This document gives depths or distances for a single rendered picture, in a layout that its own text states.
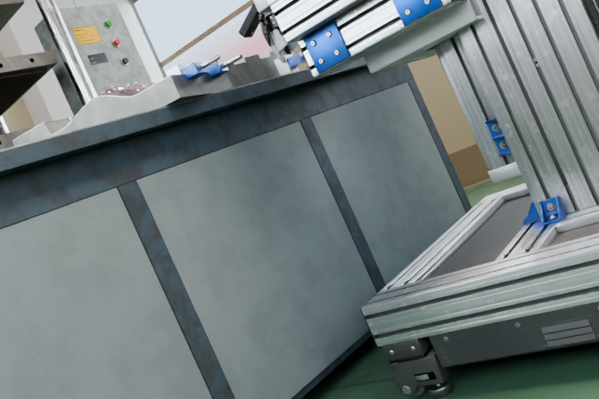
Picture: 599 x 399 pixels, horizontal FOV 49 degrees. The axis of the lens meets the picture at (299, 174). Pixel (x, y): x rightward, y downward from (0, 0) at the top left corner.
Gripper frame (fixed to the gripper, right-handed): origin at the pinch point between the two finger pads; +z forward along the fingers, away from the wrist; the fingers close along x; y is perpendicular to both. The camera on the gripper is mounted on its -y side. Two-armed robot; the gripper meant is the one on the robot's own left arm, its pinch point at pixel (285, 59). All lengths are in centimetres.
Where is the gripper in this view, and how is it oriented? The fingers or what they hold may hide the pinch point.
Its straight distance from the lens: 186.5
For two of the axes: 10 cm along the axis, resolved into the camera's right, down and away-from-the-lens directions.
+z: 4.1, 9.1, 0.1
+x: 4.7, -2.2, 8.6
